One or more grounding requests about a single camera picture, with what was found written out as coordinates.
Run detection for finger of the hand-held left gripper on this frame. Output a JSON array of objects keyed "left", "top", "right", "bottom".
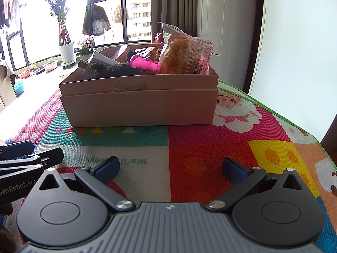
[
  {"left": 0, "top": 148, "right": 64, "bottom": 177},
  {"left": 0, "top": 140, "right": 34, "bottom": 161}
]

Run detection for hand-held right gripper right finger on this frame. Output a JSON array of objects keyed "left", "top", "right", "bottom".
[{"left": 206, "top": 157, "right": 303, "bottom": 212}]

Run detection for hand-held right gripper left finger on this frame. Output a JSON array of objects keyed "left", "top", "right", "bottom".
[{"left": 39, "top": 156, "right": 135, "bottom": 213}]

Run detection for pink cardboard box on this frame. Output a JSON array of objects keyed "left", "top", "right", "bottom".
[{"left": 58, "top": 43, "right": 219, "bottom": 127}]

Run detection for black plush toy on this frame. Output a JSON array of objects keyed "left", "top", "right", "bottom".
[{"left": 88, "top": 50, "right": 144, "bottom": 79}]

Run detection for pink plastic toy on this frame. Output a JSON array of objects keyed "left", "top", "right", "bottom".
[{"left": 130, "top": 55, "right": 159, "bottom": 72}]

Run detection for large clear-wrapped bread packet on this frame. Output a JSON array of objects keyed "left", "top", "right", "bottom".
[{"left": 159, "top": 22, "right": 213, "bottom": 75}]

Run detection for colourful printed play mat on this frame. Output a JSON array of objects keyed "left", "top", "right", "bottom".
[{"left": 0, "top": 80, "right": 337, "bottom": 253}]

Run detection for teal plastic basin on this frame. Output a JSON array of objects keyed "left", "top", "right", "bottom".
[{"left": 13, "top": 78, "right": 26, "bottom": 97}]

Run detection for cloth-covered armchair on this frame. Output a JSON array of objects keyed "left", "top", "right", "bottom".
[{"left": 0, "top": 53, "right": 16, "bottom": 108}]

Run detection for small white planter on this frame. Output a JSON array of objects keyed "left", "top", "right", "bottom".
[{"left": 42, "top": 57, "right": 58, "bottom": 73}]

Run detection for tall plant in white pot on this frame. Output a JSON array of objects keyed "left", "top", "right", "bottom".
[{"left": 41, "top": 0, "right": 75, "bottom": 66}]

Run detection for pink orchid in white pot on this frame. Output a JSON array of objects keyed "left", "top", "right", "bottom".
[{"left": 74, "top": 34, "right": 98, "bottom": 61}]

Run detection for hanging laundry clothes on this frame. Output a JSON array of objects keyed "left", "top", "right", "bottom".
[{"left": 0, "top": 0, "right": 28, "bottom": 28}]

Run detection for hanging brown jacket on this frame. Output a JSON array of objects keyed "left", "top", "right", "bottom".
[{"left": 82, "top": 3, "right": 111, "bottom": 37}]

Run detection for white wardrobe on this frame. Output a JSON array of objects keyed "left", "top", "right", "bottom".
[{"left": 201, "top": 0, "right": 260, "bottom": 91}]

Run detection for hanging orange fuzzy garment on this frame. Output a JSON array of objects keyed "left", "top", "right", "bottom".
[{"left": 113, "top": 4, "right": 131, "bottom": 24}]

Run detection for grey curtain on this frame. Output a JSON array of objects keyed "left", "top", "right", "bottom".
[{"left": 160, "top": 0, "right": 203, "bottom": 37}]

